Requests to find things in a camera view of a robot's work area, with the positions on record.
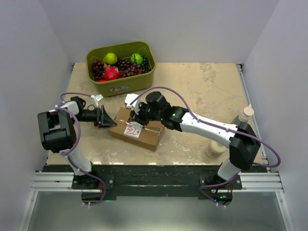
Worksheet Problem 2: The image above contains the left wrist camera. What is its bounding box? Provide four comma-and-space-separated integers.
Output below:
91, 94, 103, 102

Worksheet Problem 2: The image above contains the olive green plastic bin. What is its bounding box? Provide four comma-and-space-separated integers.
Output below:
86, 41, 156, 97

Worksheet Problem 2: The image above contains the green striped ball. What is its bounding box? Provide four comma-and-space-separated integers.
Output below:
130, 53, 143, 65

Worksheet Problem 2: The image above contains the cream lotion pump bottle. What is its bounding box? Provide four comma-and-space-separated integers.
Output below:
205, 141, 227, 159

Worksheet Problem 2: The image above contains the aluminium frame rail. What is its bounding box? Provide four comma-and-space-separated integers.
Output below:
31, 63, 283, 192

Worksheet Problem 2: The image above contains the brown cardboard express box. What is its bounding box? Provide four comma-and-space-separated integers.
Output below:
109, 107, 165, 151

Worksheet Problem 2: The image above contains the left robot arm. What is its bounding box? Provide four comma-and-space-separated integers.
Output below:
37, 96, 117, 189

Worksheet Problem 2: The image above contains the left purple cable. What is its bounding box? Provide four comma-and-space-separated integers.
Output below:
54, 92, 108, 209

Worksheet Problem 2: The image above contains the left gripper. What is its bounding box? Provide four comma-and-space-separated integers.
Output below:
72, 105, 116, 128

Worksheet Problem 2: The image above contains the dark red grape bunch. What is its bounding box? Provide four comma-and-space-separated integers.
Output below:
91, 57, 152, 82

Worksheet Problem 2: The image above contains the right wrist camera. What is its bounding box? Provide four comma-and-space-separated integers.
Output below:
124, 93, 139, 109

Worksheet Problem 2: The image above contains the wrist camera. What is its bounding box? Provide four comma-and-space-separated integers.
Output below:
91, 94, 103, 102
124, 93, 139, 109

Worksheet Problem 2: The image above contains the yellow-green pear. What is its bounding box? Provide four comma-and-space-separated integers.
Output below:
103, 52, 117, 65

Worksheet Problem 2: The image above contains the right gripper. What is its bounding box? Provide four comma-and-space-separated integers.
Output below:
131, 101, 164, 126

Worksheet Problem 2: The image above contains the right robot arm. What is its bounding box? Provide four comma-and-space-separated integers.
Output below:
125, 91, 260, 189

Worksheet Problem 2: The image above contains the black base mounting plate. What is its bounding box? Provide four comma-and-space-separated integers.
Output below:
42, 165, 266, 205

